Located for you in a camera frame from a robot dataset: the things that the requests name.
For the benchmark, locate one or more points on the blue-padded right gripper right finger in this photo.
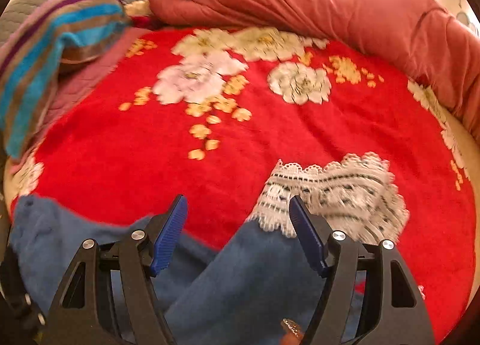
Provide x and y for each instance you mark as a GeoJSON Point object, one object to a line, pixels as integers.
{"type": "Point", "coordinates": [393, 310]}

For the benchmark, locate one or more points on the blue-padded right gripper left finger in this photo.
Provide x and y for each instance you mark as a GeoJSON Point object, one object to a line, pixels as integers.
{"type": "Point", "coordinates": [83, 309]}

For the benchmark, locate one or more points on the blue denim pants lace hem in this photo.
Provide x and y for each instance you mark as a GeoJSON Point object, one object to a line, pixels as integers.
{"type": "Point", "coordinates": [240, 293]}

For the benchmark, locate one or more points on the right hand painted nails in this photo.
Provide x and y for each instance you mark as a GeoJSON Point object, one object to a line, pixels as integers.
{"type": "Point", "coordinates": [293, 333]}

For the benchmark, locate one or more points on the red floral blanket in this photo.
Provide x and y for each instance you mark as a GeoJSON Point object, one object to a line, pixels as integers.
{"type": "Point", "coordinates": [196, 112]}

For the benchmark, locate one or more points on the pink quilted pillow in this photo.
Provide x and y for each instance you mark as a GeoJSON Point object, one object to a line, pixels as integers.
{"type": "Point", "coordinates": [75, 86]}

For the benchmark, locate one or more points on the striped blue brown towel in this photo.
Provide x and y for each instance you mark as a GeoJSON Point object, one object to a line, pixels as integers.
{"type": "Point", "coordinates": [59, 36]}

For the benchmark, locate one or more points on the rolled dusty red duvet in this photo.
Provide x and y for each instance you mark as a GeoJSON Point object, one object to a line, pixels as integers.
{"type": "Point", "coordinates": [419, 37]}

